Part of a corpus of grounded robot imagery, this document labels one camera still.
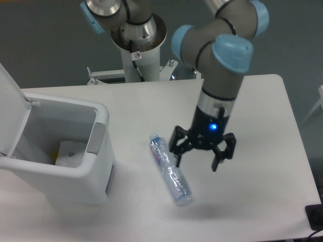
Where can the colourful trash in can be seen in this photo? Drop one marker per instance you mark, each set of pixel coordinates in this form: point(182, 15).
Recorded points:
point(54, 155)

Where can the clear plastic water bottle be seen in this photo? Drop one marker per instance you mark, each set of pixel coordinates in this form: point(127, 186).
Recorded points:
point(173, 176)

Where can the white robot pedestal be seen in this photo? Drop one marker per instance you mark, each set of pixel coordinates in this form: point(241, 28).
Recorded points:
point(139, 46)

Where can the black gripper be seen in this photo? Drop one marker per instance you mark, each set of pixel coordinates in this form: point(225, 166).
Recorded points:
point(205, 133)

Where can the white trash can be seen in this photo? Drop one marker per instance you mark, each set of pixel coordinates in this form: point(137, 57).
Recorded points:
point(54, 119)

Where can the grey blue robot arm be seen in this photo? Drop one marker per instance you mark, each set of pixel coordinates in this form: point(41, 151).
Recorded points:
point(221, 51)

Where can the white trash can lid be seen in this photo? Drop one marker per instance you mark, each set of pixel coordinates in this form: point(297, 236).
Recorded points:
point(15, 110)

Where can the black device at edge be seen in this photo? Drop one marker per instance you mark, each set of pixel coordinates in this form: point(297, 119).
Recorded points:
point(314, 216)

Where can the white furniture at right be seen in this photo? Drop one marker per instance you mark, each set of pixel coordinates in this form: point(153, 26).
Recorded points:
point(317, 105)

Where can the white metal base frame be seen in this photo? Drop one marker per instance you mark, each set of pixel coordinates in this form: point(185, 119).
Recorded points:
point(166, 73)

